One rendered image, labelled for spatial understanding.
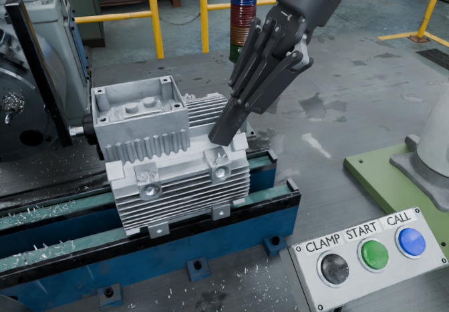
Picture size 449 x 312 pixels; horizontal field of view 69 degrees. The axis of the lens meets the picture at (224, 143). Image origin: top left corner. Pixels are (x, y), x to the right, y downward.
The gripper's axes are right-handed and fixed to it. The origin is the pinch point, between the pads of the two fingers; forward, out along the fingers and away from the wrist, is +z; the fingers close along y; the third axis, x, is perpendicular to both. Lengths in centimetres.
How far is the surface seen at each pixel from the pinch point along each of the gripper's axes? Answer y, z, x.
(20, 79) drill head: -26.8, 16.7, -25.5
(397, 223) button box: 19.6, -3.4, 13.8
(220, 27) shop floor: -327, 43, 149
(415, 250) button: 22.8, -2.7, 14.2
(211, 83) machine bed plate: -66, 19, 30
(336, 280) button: 22.9, 2.5, 5.5
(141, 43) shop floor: -312, 91, 67
